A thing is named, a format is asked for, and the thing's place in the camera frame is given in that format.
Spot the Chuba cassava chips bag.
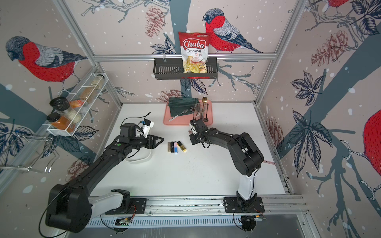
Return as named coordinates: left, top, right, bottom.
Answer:
left=179, top=32, right=209, bottom=73

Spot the black wall basket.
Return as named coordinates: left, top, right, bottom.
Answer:
left=153, top=58, right=218, bottom=80

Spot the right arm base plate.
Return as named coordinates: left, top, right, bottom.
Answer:
left=223, top=196, right=265, bottom=213

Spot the gold long spoon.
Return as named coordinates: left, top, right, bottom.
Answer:
left=202, top=97, right=208, bottom=122

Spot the aluminium front rail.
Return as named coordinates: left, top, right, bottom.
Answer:
left=88, top=193, right=310, bottom=217

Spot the pink handled fork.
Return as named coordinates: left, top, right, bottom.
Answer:
left=263, top=160, right=276, bottom=165

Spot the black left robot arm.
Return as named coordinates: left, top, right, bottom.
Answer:
left=41, top=123, right=164, bottom=233

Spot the metal wire hook rack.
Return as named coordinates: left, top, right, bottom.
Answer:
left=1, top=135, right=60, bottom=174

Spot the pink silicone mat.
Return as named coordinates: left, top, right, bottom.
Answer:
left=163, top=100, right=213, bottom=126

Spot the pink blue lipstick tube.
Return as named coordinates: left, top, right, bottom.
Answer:
left=174, top=142, right=178, bottom=154

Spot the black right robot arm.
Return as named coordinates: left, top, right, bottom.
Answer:
left=190, top=119, right=265, bottom=212

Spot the clear ribbed glass cup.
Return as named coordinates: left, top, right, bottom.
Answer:
left=193, top=103, right=203, bottom=121

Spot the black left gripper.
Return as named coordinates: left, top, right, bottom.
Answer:
left=130, top=132, right=165, bottom=150

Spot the orange spice jar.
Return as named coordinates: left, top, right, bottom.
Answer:
left=47, top=113, right=75, bottom=133

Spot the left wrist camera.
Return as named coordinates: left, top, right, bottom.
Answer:
left=142, top=119, right=154, bottom=138

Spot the white storage box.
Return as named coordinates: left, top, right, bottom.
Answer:
left=125, top=148, right=152, bottom=164

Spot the gold black lipstick tube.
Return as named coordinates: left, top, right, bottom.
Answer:
left=177, top=141, right=187, bottom=153

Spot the white wire spice rack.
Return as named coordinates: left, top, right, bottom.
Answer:
left=47, top=72, right=109, bottom=136

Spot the black lid spice jar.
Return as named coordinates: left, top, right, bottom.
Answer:
left=50, top=97, right=82, bottom=124

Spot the white handled fork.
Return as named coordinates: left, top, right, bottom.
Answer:
left=168, top=109, right=188, bottom=122

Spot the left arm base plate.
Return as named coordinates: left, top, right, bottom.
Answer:
left=114, top=198, right=147, bottom=215

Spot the dark green cloth napkin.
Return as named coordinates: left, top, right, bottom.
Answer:
left=168, top=97, right=199, bottom=117

